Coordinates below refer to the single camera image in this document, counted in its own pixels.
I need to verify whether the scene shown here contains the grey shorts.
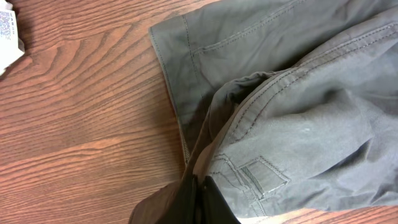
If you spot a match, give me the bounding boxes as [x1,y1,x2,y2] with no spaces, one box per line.
[129,0,397,223]

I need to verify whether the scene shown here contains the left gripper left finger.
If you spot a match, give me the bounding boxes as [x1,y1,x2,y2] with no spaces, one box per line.
[156,175,198,224]

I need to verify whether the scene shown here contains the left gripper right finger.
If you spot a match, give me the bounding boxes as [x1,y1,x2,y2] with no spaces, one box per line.
[200,176,240,224]

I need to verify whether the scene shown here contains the beige folded shorts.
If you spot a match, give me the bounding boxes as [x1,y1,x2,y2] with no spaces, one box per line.
[0,9,25,75]

